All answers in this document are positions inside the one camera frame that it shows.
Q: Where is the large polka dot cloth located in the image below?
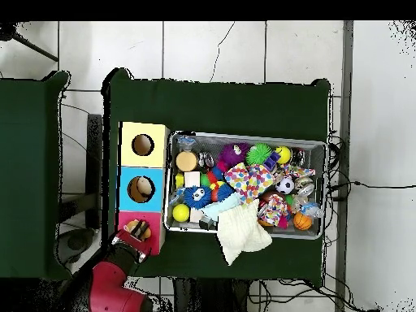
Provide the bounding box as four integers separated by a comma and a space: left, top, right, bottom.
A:
223, 162, 275, 204

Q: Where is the cream waffle cloth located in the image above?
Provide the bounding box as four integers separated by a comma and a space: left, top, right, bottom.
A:
217, 201, 274, 267

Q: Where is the wooden box with three holes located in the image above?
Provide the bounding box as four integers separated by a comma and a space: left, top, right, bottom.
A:
114, 120, 170, 256

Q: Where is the tan plush animal toy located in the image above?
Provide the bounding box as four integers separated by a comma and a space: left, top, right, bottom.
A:
124, 219, 153, 241

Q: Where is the clear mesh bin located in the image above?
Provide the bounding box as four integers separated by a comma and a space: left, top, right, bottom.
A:
164, 132, 329, 240

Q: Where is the black silver round toy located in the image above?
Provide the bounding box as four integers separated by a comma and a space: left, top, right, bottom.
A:
198, 151, 215, 171

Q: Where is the round wooden disc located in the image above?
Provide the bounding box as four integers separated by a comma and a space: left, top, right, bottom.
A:
175, 150, 198, 173

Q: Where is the blue fuzzy ball with eyes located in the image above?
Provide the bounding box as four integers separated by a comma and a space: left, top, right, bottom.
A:
184, 184, 213, 210

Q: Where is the purple spiky ball with eyes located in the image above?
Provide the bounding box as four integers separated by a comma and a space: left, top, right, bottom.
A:
219, 144, 247, 169

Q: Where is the mint green knit cloth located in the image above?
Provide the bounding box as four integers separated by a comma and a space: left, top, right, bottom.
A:
201, 192, 243, 222

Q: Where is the clear crumpled plastic packet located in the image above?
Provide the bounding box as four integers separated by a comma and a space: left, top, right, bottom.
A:
175, 134, 197, 148

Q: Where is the large green spiky ball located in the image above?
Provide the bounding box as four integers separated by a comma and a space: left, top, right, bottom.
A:
245, 142, 274, 167

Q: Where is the purple plastic block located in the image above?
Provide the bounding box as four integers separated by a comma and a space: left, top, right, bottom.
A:
262, 150, 282, 173

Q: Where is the yellow smiley ball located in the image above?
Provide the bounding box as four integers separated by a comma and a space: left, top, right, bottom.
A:
275, 145, 293, 165

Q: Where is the small black white soccer ball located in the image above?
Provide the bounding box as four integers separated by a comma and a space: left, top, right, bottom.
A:
275, 175, 296, 196

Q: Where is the small orange basketball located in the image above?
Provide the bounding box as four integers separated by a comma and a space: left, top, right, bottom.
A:
292, 211, 313, 232

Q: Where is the clear plastic bottle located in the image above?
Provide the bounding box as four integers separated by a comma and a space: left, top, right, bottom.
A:
297, 200, 325, 219

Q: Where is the green cloth side table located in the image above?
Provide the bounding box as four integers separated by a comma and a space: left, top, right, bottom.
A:
0, 70, 72, 282

